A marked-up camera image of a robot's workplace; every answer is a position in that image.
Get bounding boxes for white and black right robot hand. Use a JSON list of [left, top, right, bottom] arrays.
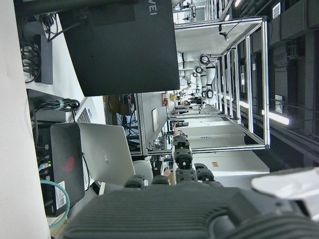
[[58, 134, 319, 239]]

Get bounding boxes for white round chair back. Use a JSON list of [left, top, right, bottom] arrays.
[[131, 160, 154, 185]]

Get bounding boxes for silver laptop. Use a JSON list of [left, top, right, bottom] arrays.
[[74, 121, 137, 188]]

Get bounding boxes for grey cabinet panel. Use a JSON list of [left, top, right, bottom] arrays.
[[135, 93, 175, 157]]

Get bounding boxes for black mini PC red logo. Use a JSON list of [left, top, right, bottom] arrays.
[[49, 122, 86, 218]]

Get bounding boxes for silver keyboard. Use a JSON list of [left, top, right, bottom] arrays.
[[76, 106, 95, 124]]

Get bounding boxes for white background robot arms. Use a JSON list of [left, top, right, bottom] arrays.
[[177, 51, 218, 101]]

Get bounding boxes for ceiling light tube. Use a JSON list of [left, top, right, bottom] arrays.
[[261, 109, 291, 126]]

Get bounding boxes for black Huawei monitor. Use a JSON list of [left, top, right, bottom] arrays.
[[58, 0, 180, 98]]

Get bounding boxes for black flat hub box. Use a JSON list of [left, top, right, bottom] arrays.
[[34, 34, 54, 86]]

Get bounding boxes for teal network cable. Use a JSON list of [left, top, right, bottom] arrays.
[[39, 179, 71, 229]]

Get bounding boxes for black cables with green tie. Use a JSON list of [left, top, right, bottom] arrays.
[[31, 98, 81, 118]]

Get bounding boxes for aluminium frame cell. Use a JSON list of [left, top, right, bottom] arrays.
[[167, 15, 271, 153]]

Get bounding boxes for black camera on frame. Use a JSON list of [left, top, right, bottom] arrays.
[[218, 24, 230, 42]]

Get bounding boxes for black cable bundle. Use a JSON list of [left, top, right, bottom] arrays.
[[20, 41, 42, 84]]

